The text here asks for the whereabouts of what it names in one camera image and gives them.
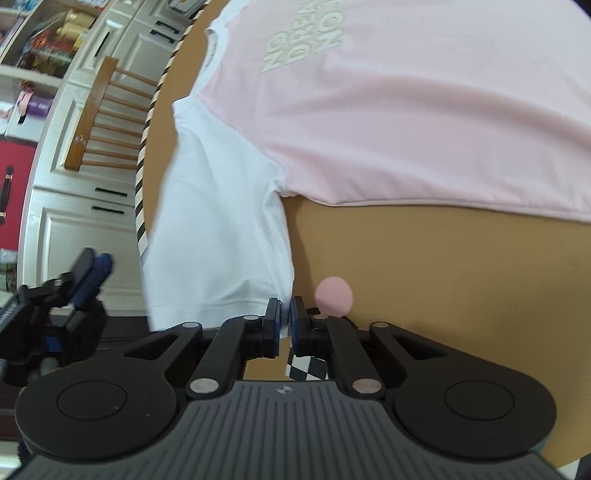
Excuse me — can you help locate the pink and white t-shirt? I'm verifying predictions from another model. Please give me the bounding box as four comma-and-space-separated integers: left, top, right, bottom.
142, 0, 591, 332

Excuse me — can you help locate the wooden slat-back chair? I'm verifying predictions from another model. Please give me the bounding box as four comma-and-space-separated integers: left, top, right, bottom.
64, 56, 160, 171

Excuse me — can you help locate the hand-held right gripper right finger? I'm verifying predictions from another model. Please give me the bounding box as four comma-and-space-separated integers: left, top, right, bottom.
289, 296, 463, 402

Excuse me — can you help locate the checkered marker tag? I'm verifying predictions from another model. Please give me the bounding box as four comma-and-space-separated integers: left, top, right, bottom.
287, 353, 330, 382

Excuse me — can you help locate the white sideboard cabinet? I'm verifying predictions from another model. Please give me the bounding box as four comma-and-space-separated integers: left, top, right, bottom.
0, 0, 214, 297

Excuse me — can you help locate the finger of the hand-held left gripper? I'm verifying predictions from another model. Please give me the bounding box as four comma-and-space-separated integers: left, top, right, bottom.
68, 248, 97, 291
68, 252, 114, 310

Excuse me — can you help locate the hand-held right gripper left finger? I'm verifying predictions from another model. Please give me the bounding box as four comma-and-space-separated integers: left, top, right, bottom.
110, 297, 283, 402

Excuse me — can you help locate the purple cup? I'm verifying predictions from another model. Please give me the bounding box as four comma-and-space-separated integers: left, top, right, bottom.
17, 89, 53, 117

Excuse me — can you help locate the pink round sticker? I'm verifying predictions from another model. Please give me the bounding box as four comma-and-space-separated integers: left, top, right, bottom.
315, 276, 354, 317

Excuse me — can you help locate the red storage box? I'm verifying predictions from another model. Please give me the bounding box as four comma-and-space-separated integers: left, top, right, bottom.
0, 140, 38, 253

